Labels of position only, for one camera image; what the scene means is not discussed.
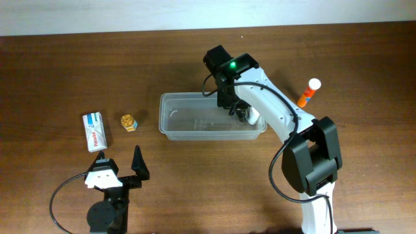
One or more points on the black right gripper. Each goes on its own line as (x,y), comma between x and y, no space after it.
(221,99)

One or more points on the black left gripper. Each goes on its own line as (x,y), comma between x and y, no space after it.
(139,167)

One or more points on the black bottle white cap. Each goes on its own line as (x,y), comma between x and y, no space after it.
(243,114)

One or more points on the white plastic bottle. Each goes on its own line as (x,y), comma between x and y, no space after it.
(253,116)

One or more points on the white Panadol medicine box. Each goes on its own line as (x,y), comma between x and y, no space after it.
(95,133)

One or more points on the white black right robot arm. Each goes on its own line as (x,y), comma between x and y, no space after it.
(305,168)

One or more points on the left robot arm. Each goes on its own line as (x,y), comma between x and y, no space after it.
(110,215)

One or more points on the clear plastic container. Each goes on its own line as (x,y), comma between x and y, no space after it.
(191,116)

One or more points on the gold-lidded balm jar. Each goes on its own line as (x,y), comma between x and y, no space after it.
(128,122)

